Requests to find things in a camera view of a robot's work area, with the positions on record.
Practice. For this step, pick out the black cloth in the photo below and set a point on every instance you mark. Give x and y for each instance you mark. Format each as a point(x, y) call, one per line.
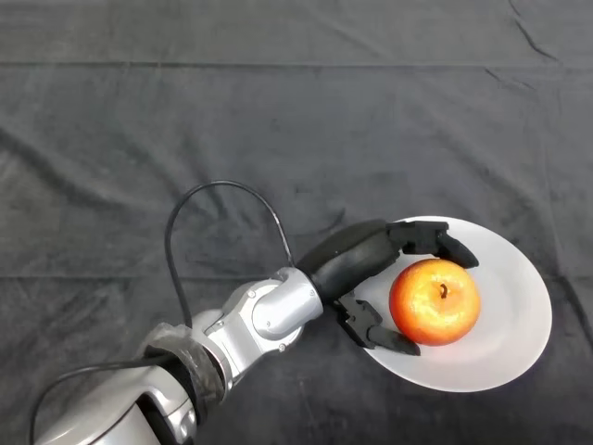
point(278, 116)

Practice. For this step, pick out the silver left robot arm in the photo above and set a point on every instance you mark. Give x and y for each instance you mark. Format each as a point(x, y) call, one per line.
point(259, 320)

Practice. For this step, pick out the white round plate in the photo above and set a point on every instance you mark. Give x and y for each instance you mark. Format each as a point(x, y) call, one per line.
point(505, 315)

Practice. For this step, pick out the red yellow apple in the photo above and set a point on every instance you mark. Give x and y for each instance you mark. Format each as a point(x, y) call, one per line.
point(433, 306)

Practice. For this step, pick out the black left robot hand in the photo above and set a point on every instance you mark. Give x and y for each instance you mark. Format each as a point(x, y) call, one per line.
point(352, 264)

